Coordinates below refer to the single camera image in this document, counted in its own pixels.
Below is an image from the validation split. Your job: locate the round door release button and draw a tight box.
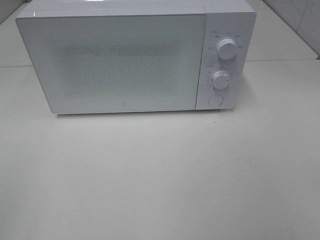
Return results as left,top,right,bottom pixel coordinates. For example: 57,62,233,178
208,94,224,108

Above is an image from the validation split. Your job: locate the white microwave door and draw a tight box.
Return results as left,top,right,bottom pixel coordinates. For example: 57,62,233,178
16,14,206,114

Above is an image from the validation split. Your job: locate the white microwave oven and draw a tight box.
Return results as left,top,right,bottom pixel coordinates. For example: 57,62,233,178
15,0,257,111

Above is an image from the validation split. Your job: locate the white upper power knob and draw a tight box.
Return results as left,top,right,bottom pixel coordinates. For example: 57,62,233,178
216,37,238,60

